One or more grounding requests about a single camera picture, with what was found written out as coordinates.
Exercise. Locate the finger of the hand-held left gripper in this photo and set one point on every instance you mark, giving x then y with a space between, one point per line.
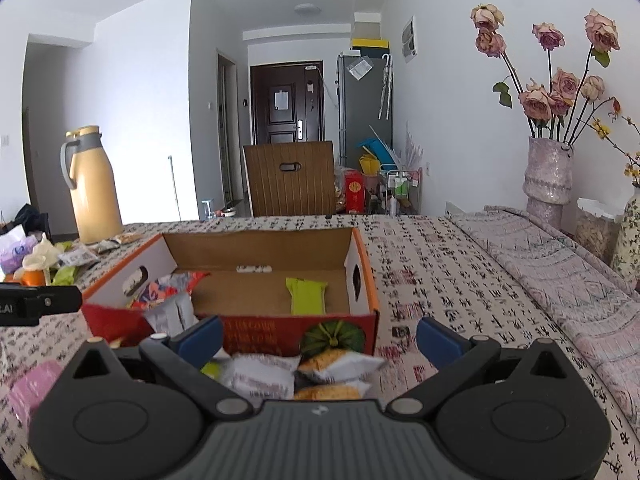
60 300

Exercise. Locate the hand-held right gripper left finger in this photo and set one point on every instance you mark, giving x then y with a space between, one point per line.
200 334

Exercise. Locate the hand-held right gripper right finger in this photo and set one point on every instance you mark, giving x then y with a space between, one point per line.
436 337

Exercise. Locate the grey snack packet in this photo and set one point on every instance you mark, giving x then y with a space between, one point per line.
172 315

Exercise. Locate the red orange snack packet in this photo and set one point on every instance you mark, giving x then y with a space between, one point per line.
170 285

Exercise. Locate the pink snack packet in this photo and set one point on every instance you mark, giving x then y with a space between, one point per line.
35 390

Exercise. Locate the orange red cardboard box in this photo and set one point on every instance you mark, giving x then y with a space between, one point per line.
250 250

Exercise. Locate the green snack packet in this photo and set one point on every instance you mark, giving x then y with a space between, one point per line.
306 297

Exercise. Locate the orange container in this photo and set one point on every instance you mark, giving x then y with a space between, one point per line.
30 277

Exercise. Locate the cream plastic bag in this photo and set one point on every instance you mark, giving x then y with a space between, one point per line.
42 257

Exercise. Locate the white printed packet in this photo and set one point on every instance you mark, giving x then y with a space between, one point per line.
77 257

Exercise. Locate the purple white plastic bag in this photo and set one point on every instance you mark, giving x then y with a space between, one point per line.
17 255

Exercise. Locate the small brown snack packet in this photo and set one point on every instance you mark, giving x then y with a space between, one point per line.
117 241

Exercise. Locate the black bag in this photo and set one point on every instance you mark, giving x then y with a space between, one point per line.
32 220

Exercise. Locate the yellow thermos jug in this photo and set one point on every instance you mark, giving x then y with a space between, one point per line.
95 195

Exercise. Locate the white radiator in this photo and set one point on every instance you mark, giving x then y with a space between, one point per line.
460 209

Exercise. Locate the folded pink grey blanket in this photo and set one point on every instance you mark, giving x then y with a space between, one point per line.
550 270

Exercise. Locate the wooden chair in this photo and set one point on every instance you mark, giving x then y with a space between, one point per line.
280 190

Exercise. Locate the red gift box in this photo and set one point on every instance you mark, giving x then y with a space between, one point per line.
354 192

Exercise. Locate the pale dried grass bunch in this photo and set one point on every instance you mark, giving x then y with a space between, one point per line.
414 150

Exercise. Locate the glass jar with white lid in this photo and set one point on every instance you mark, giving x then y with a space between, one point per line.
595 232

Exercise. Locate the pink glitter vase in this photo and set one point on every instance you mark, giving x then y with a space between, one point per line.
547 180

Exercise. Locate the floral ceramic vase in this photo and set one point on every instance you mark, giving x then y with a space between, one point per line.
629 245

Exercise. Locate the dark brown door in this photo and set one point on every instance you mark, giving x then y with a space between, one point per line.
265 110

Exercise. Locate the grey refrigerator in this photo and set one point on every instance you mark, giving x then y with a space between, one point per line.
360 110

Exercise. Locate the white paper notice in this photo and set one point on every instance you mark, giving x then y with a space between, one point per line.
282 99

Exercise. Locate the clear umbrella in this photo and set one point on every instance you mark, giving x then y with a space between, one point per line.
386 85

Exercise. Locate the dried pink roses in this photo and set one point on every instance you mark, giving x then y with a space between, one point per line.
537 100

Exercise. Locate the yellow flower branch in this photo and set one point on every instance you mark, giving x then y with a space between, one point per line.
631 165

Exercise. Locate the clear plastic pouch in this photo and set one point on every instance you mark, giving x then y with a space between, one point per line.
360 68

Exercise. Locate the white electrical panel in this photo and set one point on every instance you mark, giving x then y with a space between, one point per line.
409 40

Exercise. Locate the yellow box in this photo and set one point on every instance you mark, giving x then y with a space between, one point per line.
370 43

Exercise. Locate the round ceiling lamp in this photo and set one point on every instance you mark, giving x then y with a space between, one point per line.
307 8

